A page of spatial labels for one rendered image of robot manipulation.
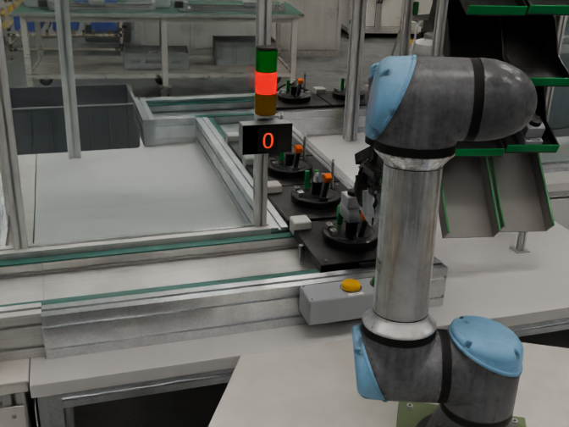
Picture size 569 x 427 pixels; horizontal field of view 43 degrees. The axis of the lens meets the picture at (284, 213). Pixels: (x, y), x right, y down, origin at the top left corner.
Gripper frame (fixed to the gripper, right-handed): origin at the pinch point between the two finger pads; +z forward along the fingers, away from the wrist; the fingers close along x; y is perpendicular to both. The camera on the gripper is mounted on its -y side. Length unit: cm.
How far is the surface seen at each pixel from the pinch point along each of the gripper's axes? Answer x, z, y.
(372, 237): 3.5, 7.6, -5.5
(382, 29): 380, 94, -825
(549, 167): 100, 19, -68
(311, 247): -11.3, 9.6, -7.5
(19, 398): -77, 25, 13
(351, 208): -1.2, 0.9, -8.5
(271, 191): -10.8, 9.2, -43.3
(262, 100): -20.5, -23.2, -20.1
